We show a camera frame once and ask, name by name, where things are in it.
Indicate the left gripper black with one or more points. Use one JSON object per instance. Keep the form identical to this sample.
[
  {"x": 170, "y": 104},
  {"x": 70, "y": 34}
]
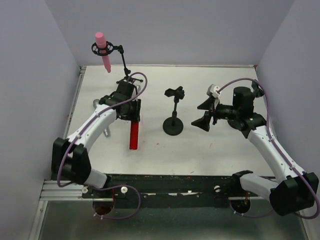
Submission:
[{"x": 135, "y": 110}]

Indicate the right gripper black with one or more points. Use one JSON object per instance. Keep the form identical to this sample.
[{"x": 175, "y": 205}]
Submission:
[{"x": 213, "y": 113}]

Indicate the red glitter microphone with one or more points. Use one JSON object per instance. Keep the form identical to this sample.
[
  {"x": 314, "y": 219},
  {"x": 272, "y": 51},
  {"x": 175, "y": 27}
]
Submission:
[{"x": 134, "y": 135}]

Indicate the black round base stand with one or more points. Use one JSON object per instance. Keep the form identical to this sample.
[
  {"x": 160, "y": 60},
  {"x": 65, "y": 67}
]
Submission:
[
  {"x": 243, "y": 102},
  {"x": 173, "y": 126}
]

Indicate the black tripod shock mount stand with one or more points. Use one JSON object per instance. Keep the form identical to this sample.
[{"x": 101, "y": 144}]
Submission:
[{"x": 110, "y": 49}]

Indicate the pink microphone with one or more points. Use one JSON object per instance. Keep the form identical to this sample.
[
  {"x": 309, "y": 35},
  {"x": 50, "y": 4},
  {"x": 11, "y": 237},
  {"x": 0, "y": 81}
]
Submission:
[{"x": 101, "y": 43}]

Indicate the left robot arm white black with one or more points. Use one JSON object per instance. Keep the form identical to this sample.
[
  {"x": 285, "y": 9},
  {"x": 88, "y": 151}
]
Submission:
[{"x": 70, "y": 156}]

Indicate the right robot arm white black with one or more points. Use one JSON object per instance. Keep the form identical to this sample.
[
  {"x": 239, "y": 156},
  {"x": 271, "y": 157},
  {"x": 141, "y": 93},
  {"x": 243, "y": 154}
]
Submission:
[{"x": 293, "y": 188}]

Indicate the silver microphone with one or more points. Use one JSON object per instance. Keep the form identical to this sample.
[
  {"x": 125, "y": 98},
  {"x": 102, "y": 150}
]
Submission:
[{"x": 106, "y": 131}]

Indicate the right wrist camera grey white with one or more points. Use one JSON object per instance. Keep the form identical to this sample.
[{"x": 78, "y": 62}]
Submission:
[{"x": 213, "y": 91}]

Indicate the black mounting base plate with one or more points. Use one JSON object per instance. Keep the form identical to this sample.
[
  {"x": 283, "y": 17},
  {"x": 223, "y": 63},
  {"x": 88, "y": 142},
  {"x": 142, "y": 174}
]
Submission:
[{"x": 131, "y": 191}]

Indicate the aluminium rail frame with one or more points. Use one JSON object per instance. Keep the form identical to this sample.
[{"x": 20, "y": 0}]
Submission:
[{"x": 68, "y": 216}]

